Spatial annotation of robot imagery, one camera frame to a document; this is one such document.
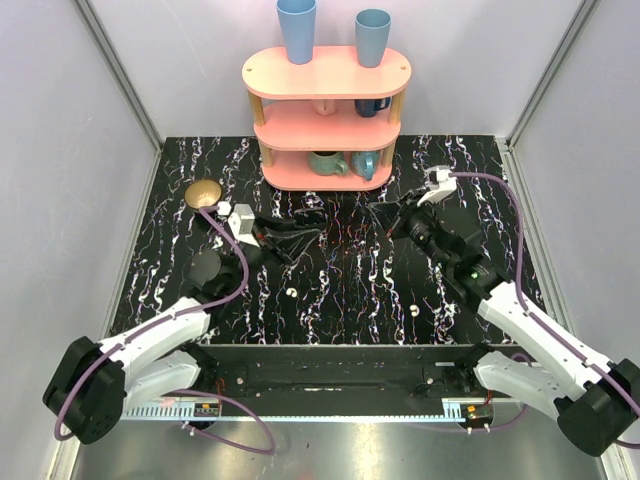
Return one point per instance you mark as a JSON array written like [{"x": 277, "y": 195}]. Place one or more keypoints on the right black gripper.
[{"x": 393, "y": 216}]

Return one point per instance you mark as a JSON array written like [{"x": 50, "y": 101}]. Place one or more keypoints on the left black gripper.
[{"x": 263, "y": 239}]

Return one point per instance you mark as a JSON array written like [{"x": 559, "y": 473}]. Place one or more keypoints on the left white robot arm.
[{"x": 95, "y": 383}]

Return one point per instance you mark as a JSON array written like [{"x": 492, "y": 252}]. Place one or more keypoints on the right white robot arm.
[{"x": 592, "y": 399}]

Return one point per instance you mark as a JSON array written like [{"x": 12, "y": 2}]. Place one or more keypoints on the light blue ceramic mug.
[{"x": 364, "y": 164}]

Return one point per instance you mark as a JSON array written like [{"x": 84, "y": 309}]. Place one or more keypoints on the green ceramic mug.
[{"x": 327, "y": 163}]

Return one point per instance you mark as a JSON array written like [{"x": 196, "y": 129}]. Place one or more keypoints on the dark blue mug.
[{"x": 368, "y": 108}]

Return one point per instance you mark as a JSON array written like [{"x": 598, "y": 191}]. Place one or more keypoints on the pink three-tier wooden shelf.
[{"x": 288, "y": 129}]

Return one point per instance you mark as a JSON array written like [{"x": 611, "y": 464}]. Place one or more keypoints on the pink mug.
[{"x": 324, "y": 107}]

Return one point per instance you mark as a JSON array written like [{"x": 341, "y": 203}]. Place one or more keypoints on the right light blue tumbler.
[{"x": 372, "y": 27}]

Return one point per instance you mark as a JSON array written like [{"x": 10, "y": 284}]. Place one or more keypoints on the light blue tumbler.
[
  {"x": 372, "y": 27},
  {"x": 297, "y": 22}
]

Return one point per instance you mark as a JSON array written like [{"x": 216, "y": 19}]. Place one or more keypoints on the left light blue tumbler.
[{"x": 297, "y": 22}]

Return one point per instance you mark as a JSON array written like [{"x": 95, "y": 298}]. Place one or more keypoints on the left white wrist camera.
[{"x": 241, "y": 222}]

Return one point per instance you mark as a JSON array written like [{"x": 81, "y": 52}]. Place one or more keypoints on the black mounting base plate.
[{"x": 429, "y": 370}]

